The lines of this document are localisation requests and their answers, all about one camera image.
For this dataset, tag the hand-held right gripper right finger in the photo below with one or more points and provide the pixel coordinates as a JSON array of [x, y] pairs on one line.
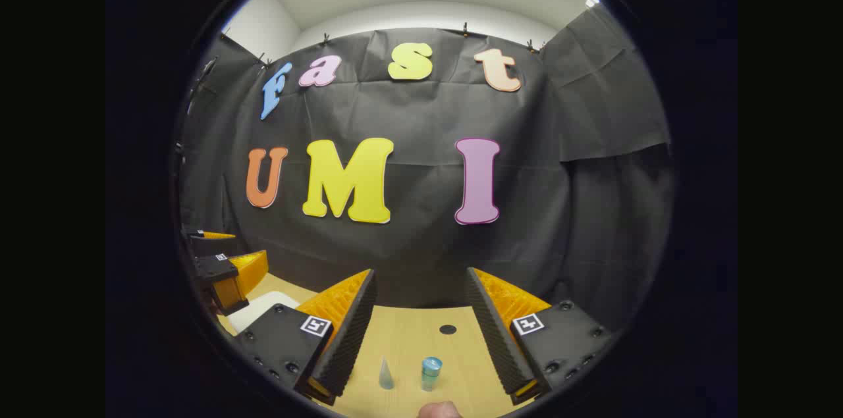
[[497, 345]]

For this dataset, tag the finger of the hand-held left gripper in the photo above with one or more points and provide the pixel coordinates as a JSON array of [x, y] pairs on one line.
[[214, 270], [214, 245]]

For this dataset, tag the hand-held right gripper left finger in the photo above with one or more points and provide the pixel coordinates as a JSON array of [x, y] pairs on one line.
[[342, 345]]

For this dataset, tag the translucent teal skincare tube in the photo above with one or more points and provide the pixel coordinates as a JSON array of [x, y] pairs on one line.
[[386, 377]]

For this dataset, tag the white suitcase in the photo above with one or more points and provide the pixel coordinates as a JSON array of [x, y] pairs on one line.
[[263, 309]]

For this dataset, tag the blue capped skincare bottle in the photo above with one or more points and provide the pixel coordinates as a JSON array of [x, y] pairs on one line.
[[431, 373]]

